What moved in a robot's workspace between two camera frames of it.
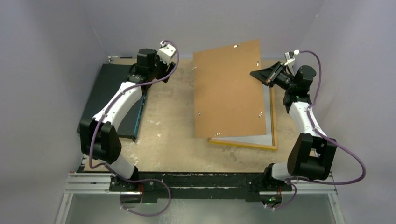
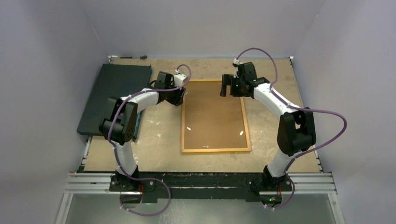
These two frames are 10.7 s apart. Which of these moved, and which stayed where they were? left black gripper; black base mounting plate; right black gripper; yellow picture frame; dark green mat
Moved: yellow picture frame; left black gripper; right black gripper
Stayed: dark green mat; black base mounting plate
